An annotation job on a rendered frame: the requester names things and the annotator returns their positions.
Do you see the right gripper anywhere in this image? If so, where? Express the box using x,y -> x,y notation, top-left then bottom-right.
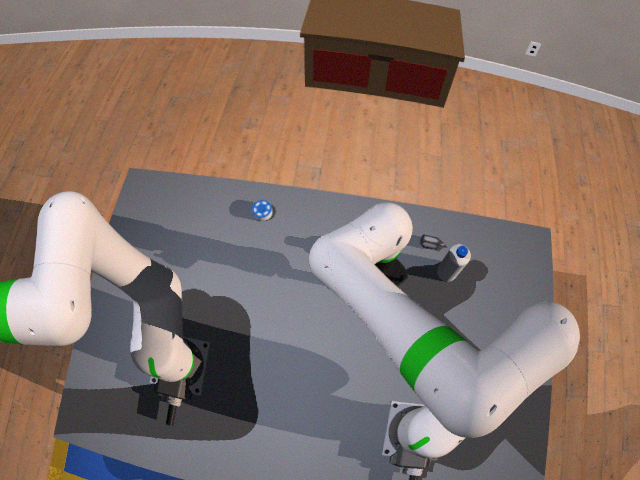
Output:
374,257 -> 408,287

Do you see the white bottle with blue cap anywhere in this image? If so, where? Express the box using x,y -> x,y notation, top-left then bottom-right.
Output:
437,244 -> 471,282

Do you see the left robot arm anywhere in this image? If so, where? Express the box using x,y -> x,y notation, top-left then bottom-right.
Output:
0,191 -> 204,426

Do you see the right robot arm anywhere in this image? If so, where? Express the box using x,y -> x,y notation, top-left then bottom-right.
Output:
309,203 -> 580,480

